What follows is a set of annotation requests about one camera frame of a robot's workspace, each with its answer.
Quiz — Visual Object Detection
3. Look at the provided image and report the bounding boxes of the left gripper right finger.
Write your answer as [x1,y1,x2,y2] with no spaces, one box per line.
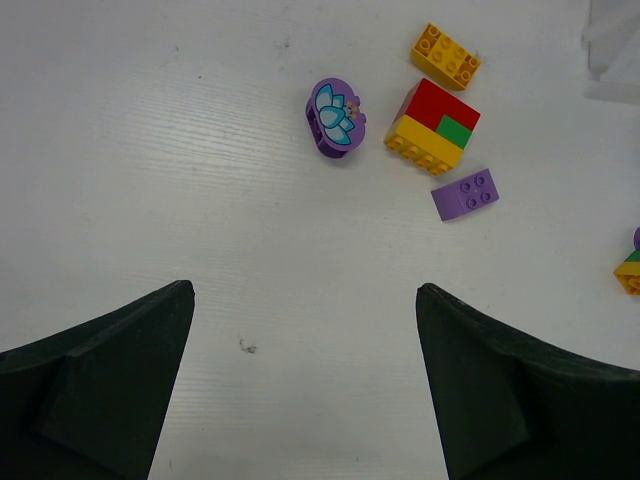
[416,283,639,479]

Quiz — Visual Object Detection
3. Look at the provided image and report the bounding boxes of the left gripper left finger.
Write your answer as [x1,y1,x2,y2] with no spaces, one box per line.
[1,280,194,479]

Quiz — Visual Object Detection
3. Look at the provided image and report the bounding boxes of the purple green yellow lego stack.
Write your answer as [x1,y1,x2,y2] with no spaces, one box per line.
[614,228,640,296]

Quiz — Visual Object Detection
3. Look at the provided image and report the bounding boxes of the purple sloped lego brick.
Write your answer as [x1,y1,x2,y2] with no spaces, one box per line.
[431,169,500,222]

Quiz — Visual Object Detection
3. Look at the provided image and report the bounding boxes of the red yellow green lego stack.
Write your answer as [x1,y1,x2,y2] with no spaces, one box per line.
[384,78,481,176]

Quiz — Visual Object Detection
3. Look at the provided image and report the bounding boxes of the purple flower lego brick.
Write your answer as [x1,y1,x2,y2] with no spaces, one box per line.
[305,77,367,160]

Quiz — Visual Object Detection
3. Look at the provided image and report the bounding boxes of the yellow striped lego brick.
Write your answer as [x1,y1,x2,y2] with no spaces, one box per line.
[410,23,482,91]

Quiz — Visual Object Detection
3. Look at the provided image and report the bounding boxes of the clear divided sorting tray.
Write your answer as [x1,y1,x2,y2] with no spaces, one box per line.
[581,0,639,105]

